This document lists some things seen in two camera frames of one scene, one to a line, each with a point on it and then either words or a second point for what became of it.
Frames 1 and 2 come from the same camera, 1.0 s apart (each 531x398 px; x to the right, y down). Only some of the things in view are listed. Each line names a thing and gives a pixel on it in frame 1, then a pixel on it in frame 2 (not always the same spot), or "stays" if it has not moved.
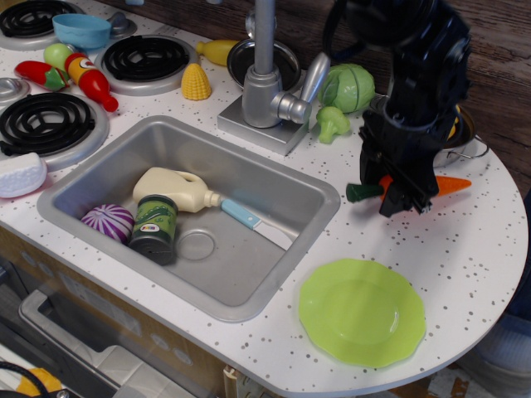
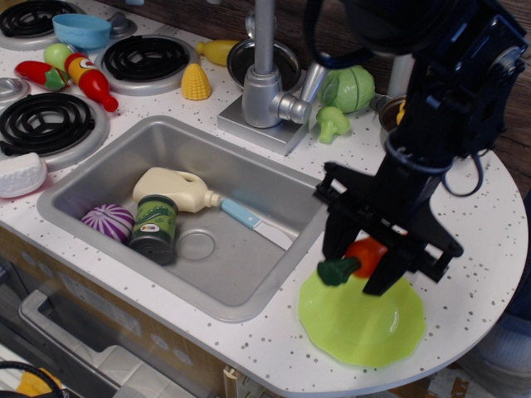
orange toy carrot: [445, 184] -> [361, 259]
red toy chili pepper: [41, 74] stays
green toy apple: [56, 54] stays
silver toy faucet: [263, 112] stays
